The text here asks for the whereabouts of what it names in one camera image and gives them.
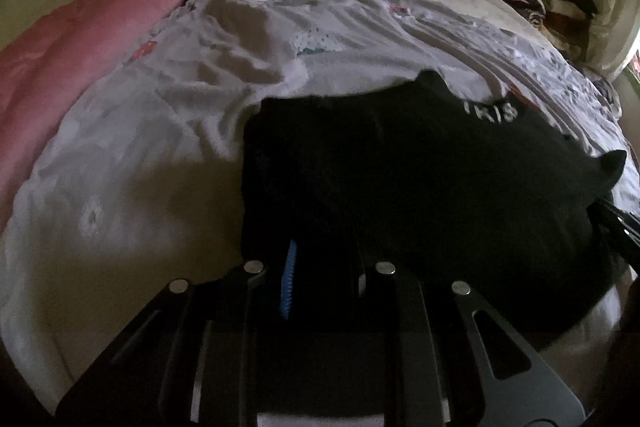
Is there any pink blanket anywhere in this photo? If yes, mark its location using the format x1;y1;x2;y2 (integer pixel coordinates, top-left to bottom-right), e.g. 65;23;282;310
0;0;337;233

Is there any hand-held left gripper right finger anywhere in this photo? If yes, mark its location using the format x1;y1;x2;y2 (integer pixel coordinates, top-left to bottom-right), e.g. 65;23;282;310
350;234;586;427

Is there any black sweater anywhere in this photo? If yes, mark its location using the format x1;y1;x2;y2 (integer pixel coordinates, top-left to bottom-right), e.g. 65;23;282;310
239;69;628;353

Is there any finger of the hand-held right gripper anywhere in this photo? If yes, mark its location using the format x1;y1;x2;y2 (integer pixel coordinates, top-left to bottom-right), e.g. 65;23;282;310
585;196;640;268

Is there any cream curtain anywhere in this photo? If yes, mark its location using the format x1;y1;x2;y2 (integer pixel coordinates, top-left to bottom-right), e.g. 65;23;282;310
585;0;640;78

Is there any grey cloth bundle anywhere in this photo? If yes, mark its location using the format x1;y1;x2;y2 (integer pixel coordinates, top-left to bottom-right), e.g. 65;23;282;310
595;79;623;118

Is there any printed bed sheet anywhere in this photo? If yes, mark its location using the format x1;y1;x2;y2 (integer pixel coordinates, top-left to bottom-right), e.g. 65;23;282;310
0;0;640;413

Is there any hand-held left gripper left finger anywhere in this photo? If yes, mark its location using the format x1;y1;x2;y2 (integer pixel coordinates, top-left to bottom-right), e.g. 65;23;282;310
55;237;301;427

